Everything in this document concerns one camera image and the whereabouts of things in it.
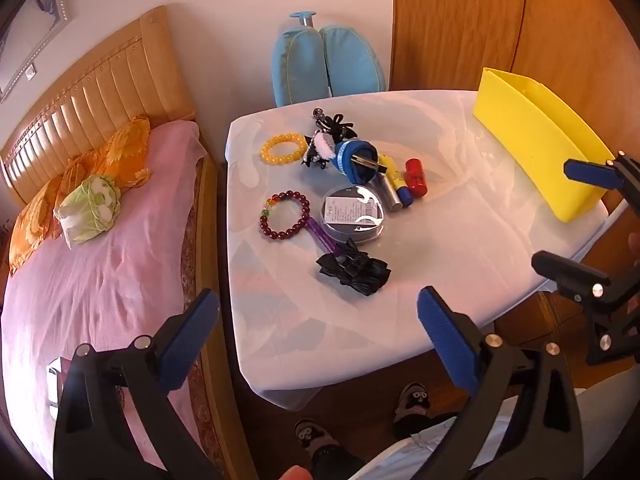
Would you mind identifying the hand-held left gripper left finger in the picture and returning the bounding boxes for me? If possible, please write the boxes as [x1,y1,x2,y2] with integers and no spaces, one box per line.
[52,288,223,480]

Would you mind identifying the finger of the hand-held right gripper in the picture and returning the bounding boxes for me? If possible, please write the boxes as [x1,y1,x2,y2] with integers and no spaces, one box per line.
[563,150,640,206]
[531,251,640,366]

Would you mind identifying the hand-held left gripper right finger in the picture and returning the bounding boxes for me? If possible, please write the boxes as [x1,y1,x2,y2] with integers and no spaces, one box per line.
[416,286,586,480]

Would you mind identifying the yellow plastic bin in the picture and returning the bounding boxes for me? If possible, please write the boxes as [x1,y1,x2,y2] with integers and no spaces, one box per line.
[472,66,618,223]

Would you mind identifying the black bow hair clip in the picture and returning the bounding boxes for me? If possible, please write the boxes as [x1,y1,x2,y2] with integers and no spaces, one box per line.
[315,239,392,296]

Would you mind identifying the round clear case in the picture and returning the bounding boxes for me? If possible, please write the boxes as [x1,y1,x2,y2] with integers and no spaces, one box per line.
[320,185,386,246]

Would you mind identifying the red tube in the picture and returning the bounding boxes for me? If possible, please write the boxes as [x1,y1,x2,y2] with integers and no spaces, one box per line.
[404,158,429,197]

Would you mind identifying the dark red bead bracelet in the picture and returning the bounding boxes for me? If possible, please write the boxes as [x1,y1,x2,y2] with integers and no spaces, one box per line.
[258,190,312,238]

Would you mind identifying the yellow bead bracelet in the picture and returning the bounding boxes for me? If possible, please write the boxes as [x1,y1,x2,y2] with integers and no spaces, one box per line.
[260,132,309,166]

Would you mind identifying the fuzzy grey-white hair clip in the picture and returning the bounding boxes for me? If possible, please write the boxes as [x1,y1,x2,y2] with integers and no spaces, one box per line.
[300,130,338,170]

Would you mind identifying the black pearl hair claw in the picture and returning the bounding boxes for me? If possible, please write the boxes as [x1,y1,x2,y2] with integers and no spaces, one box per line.
[311,106,360,142]

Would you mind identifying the grey cartoon slipper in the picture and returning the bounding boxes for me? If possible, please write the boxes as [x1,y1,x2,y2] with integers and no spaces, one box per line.
[392,382,431,428]
[292,419,333,453]

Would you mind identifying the person's light trousers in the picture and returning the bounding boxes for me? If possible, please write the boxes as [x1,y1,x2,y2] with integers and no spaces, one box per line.
[350,375,640,480]

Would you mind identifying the white red box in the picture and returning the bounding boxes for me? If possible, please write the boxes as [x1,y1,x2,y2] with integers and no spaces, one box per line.
[46,357,76,406]

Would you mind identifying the silver tube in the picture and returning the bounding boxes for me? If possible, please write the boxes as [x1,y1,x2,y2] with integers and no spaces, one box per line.
[378,174,403,212]

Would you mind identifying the purple tube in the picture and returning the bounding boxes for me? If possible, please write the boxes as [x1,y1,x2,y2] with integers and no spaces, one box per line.
[307,216,343,258]

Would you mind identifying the yellow blue tube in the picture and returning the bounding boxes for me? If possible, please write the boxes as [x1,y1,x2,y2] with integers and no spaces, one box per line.
[384,156,413,207]

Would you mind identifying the cabbage plush toy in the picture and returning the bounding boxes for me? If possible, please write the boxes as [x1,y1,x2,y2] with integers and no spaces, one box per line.
[52,174,123,250]

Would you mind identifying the wooden wardrobe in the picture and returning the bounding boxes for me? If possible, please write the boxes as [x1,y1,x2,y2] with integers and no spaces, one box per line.
[390,0,640,241]

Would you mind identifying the wooden bed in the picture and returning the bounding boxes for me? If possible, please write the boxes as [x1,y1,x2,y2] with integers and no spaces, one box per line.
[0,6,261,480]

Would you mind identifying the blue chair backrest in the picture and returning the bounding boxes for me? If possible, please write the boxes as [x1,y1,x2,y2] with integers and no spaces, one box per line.
[270,10,387,108]

